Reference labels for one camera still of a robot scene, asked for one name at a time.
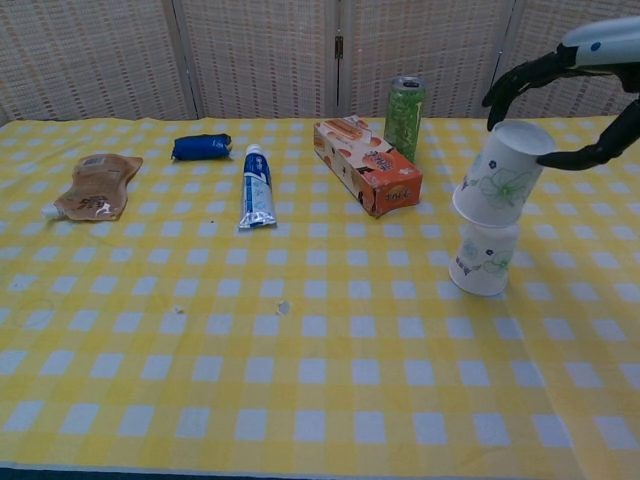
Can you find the black and silver right hand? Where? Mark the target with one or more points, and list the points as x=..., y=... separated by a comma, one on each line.
x=605, y=42

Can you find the white floral paper cup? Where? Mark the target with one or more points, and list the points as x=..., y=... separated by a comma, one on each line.
x=482, y=260
x=500, y=175

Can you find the woven folding screen panel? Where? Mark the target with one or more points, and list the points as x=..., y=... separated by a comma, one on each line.
x=430, y=45
x=260, y=55
x=90, y=55
x=555, y=100

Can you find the green drink can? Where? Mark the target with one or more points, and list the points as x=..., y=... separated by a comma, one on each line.
x=404, y=120

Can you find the metal screen hinge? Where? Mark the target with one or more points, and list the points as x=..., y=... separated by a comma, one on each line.
x=339, y=46

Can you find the orange tissue box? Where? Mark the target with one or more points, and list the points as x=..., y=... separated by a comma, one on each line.
x=370, y=170

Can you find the blue white toothpaste tube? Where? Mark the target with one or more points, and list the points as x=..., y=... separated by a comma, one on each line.
x=257, y=192

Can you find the yellow white checked tablecloth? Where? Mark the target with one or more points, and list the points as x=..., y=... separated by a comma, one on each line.
x=300, y=325

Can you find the blue snack packet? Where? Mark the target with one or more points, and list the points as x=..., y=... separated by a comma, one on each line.
x=200, y=147

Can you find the brown spouted pouch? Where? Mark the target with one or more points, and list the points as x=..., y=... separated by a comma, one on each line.
x=97, y=187

